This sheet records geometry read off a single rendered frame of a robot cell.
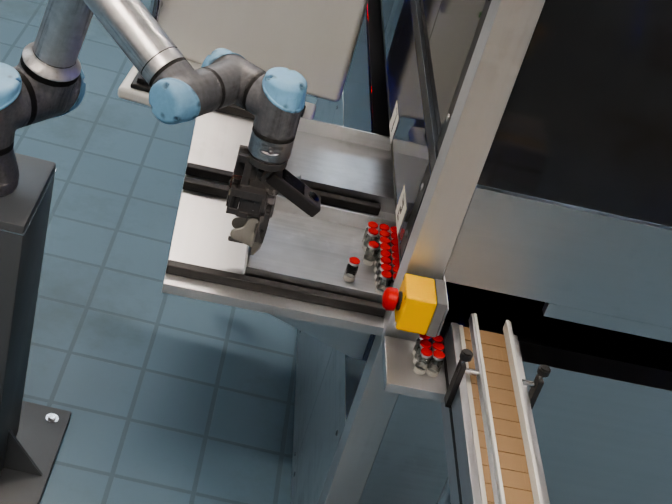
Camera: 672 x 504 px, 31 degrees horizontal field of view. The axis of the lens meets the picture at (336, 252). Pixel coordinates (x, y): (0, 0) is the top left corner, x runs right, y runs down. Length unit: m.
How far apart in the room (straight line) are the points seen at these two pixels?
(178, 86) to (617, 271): 0.81
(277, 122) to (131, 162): 2.13
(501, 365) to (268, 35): 1.19
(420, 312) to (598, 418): 0.48
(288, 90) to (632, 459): 0.99
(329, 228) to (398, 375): 0.43
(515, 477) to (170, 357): 1.63
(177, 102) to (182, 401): 1.41
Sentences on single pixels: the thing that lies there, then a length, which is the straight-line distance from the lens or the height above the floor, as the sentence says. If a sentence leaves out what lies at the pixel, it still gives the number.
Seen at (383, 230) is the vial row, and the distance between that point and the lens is 2.37.
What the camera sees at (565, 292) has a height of 1.04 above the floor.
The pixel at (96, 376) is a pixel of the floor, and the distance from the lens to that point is 3.28.
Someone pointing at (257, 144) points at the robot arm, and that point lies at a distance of 2.09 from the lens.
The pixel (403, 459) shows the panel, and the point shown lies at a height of 0.59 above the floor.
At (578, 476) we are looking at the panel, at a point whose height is 0.63.
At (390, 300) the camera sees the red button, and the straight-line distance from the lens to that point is 2.05.
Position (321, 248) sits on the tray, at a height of 0.88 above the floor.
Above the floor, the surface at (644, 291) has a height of 1.08.
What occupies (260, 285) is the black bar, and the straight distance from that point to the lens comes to 2.18.
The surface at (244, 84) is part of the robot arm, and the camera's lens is 2.08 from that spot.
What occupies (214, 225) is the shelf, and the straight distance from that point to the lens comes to 2.34.
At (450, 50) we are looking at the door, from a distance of 2.21.
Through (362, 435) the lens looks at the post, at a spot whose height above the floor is 0.63.
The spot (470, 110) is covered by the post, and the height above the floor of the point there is 1.34.
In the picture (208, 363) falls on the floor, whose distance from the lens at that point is 3.39.
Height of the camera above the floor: 2.18
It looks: 33 degrees down
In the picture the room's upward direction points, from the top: 17 degrees clockwise
